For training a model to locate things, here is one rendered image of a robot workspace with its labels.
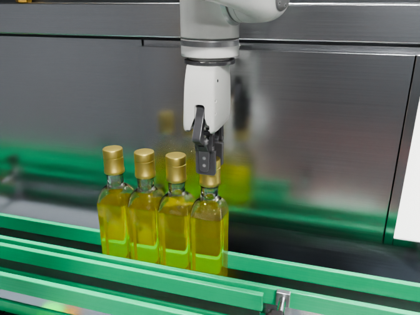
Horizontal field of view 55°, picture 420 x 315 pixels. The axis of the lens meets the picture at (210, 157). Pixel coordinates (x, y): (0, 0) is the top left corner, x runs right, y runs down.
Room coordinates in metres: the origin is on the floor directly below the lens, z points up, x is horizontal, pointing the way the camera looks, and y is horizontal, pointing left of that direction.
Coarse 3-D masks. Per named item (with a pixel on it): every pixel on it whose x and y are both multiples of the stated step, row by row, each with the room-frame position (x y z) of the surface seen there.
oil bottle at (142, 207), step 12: (132, 192) 0.63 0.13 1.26; (144, 192) 0.63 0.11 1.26; (156, 192) 0.63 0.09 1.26; (132, 204) 0.62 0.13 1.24; (144, 204) 0.61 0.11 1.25; (156, 204) 0.62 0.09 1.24; (132, 216) 0.62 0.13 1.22; (144, 216) 0.61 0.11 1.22; (156, 216) 0.61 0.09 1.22; (132, 228) 0.62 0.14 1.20; (144, 228) 0.61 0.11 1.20; (156, 228) 0.61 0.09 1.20; (132, 240) 0.62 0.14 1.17; (144, 240) 0.61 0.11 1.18; (156, 240) 0.61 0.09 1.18; (132, 252) 0.62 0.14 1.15; (144, 252) 0.61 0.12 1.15; (156, 252) 0.61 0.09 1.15
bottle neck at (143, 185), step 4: (140, 180) 0.63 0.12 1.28; (144, 180) 0.63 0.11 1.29; (148, 180) 0.63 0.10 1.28; (152, 180) 0.64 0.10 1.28; (140, 184) 0.63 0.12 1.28; (144, 184) 0.63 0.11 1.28; (148, 184) 0.63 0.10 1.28; (152, 184) 0.64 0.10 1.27; (140, 188) 0.63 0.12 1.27; (144, 188) 0.63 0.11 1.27; (148, 188) 0.63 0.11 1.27; (152, 188) 0.63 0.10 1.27
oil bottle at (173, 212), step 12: (168, 204) 0.60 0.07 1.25; (180, 204) 0.60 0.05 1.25; (168, 216) 0.60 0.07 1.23; (180, 216) 0.59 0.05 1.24; (168, 228) 0.60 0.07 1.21; (180, 228) 0.59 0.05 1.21; (168, 240) 0.60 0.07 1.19; (180, 240) 0.59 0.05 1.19; (168, 252) 0.60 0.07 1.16; (180, 252) 0.59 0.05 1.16; (168, 264) 0.60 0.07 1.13; (180, 264) 0.59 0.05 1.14
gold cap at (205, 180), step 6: (216, 156) 0.61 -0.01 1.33; (216, 162) 0.59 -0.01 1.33; (216, 168) 0.59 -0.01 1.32; (204, 174) 0.59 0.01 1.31; (216, 174) 0.59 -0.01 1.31; (204, 180) 0.59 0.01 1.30; (210, 180) 0.59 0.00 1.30; (216, 180) 0.59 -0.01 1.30; (204, 186) 0.59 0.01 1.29; (210, 186) 0.59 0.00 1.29; (216, 186) 0.59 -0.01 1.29
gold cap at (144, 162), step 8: (136, 152) 0.63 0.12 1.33; (144, 152) 0.63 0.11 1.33; (152, 152) 0.64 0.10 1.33; (136, 160) 0.63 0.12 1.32; (144, 160) 0.62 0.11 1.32; (152, 160) 0.63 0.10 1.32; (136, 168) 0.63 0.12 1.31; (144, 168) 0.62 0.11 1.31; (152, 168) 0.63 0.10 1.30; (136, 176) 0.63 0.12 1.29; (144, 176) 0.62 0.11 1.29; (152, 176) 0.63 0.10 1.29
